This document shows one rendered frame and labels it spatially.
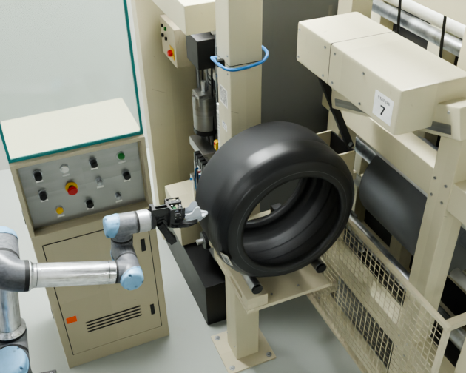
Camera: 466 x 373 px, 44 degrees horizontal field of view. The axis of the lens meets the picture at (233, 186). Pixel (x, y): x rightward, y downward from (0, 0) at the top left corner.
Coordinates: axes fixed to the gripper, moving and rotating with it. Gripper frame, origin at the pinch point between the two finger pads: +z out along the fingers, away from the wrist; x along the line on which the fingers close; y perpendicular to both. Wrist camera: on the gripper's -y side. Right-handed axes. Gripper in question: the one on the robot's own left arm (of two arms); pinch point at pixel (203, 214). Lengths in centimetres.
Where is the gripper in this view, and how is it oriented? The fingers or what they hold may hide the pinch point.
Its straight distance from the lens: 205.0
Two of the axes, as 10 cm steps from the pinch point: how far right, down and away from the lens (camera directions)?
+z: 9.2, -1.4, 3.7
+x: -3.9, -5.3, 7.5
